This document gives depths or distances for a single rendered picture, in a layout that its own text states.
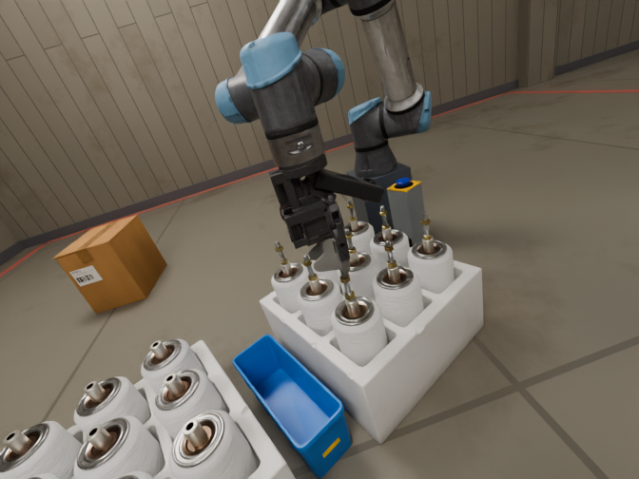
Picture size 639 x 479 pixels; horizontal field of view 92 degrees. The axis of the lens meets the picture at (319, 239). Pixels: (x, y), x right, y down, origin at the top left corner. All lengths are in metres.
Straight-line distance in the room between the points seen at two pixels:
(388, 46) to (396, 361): 0.72
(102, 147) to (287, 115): 2.96
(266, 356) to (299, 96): 0.65
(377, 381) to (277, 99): 0.48
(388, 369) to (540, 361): 0.37
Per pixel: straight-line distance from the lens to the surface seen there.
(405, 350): 0.64
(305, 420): 0.80
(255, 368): 0.87
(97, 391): 0.74
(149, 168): 3.23
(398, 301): 0.64
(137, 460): 0.65
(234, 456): 0.55
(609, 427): 0.80
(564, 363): 0.86
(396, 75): 0.95
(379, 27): 0.89
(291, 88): 0.42
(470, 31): 3.68
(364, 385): 0.59
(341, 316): 0.60
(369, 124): 1.07
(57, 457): 0.77
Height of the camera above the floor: 0.65
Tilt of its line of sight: 27 degrees down
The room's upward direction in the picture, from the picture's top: 17 degrees counter-clockwise
